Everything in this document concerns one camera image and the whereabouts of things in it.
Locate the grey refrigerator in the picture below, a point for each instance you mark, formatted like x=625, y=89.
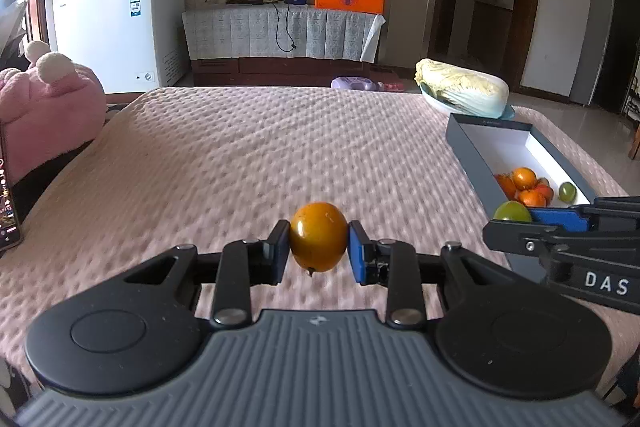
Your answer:
x=593, y=51

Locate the small green tomato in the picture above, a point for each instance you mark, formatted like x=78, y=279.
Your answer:
x=512, y=210

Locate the grey white cardboard box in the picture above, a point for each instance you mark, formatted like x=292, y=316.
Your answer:
x=486, y=147

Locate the pink quilted tablecloth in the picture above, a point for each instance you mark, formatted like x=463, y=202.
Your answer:
x=211, y=166

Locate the yellow orange tomato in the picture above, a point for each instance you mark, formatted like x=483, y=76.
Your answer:
x=524, y=178

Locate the cabinet with white cloth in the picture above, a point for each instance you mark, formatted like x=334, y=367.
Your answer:
x=279, y=45

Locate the white chest freezer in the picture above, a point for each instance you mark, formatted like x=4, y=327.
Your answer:
x=131, y=45

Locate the small red apple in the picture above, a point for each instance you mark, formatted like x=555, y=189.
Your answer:
x=546, y=192

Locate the orange mandarin with stem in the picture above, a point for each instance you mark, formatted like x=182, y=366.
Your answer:
x=532, y=198

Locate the napa cabbage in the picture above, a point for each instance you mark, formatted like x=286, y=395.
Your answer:
x=478, y=93

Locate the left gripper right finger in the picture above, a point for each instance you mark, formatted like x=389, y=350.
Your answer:
x=394, y=265

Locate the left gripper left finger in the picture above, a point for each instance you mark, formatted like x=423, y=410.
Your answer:
x=242, y=265

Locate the pink plush toy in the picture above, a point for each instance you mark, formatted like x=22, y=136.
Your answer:
x=49, y=109

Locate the purple plastic object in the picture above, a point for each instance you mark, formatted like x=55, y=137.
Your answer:
x=354, y=83

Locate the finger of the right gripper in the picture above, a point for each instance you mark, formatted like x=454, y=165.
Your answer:
x=527, y=239
x=571, y=219

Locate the large orange mandarin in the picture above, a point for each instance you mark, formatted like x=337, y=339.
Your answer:
x=507, y=186

